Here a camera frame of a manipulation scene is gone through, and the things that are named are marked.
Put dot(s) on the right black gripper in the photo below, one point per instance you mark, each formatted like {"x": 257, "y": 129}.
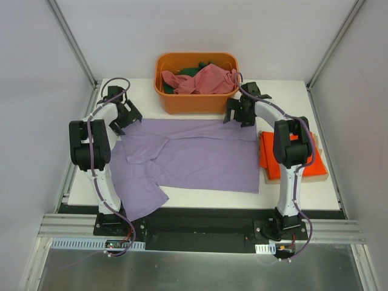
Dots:
{"x": 237, "y": 112}

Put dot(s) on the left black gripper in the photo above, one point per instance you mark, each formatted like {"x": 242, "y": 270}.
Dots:
{"x": 128, "y": 116}

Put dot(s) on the lavender t shirt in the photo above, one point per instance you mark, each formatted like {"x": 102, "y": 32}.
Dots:
{"x": 182, "y": 153}

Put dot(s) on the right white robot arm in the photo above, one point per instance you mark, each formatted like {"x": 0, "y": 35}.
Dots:
{"x": 293, "y": 150}

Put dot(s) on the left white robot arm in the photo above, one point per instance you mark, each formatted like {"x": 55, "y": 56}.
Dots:
{"x": 91, "y": 143}

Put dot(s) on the pink t shirt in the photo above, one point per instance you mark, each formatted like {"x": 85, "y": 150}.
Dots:
{"x": 212, "y": 79}

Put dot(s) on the orange plastic bin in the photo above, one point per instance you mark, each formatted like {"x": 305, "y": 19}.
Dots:
{"x": 192, "y": 103}

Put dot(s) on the green t shirt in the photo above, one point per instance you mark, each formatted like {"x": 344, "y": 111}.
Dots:
{"x": 190, "y": 71}

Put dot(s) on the orange folded t shirt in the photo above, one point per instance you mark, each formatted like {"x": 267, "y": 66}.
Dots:
{"x": 266, "y": 151}

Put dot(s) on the left aluminium frame post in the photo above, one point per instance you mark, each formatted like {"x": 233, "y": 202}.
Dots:
{"x": 71, "y": 41}

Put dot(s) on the aluminium frame post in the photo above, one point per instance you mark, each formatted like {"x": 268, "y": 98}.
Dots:
{"x": 336, "y": 41}
{"x": 71, "y": 41}

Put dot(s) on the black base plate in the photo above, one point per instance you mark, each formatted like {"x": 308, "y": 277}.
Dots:
{"x": 191, "y": 229}

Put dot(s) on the right aluminium frame post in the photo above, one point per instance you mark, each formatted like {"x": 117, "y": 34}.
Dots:
{"x": 336, "y": 41}

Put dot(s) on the right white cable duct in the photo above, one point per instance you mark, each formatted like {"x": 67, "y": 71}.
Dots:
{"x": 273, "y": 249}

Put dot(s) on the white cable duct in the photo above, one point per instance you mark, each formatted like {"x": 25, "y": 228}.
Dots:
{"x": 96, "y": 244}
{"x": 273, "y": 249}

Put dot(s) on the left white cable duct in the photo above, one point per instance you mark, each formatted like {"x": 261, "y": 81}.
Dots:
{"x": 96, "y": 244}

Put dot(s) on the front aluminium rail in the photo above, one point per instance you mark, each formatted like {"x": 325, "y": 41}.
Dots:
{"x": 327, "y": 231}

